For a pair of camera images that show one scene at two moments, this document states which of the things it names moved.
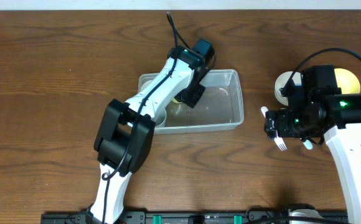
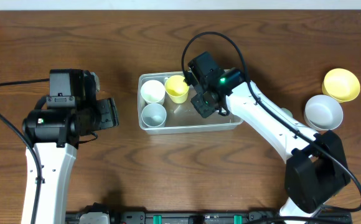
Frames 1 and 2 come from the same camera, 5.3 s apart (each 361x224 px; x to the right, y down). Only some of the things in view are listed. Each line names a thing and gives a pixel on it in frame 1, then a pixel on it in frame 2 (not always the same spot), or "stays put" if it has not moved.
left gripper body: [192, 94] to [108, 112]
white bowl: [281, 81] to [222, 110]
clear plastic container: [220, 106] stays put
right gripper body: [271, 123] to [202, 104]
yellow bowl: [347, 81] stays put
